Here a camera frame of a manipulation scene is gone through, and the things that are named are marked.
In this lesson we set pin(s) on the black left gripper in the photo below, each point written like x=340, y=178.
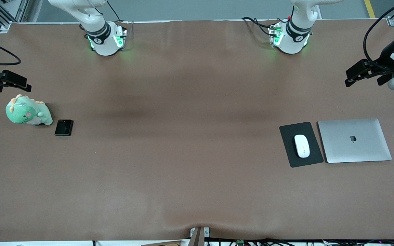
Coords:
x=385, y=58

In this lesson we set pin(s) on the black smartphone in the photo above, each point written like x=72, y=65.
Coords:
x=63, y=127

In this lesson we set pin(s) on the white computer mouse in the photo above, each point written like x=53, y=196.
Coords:
x=302, y=146

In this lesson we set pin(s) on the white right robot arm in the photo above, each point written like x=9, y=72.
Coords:
x=101, y=37

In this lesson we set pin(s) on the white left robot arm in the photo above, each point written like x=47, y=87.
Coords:
x=294, y=37

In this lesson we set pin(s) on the black mouse pad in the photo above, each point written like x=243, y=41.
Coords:
x=286, y=136

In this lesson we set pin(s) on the green dinosaur plush toy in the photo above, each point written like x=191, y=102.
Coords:
x=22, y=112

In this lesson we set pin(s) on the silver closed laptop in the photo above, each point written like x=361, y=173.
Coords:
x=354, y=147

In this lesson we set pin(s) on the brown table cover mat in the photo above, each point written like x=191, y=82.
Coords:
x=183, y=188

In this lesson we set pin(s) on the small green circuit board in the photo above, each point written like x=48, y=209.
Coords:
x=240, y=242

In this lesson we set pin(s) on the brown cardboard piece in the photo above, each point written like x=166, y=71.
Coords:
x=162, y=244

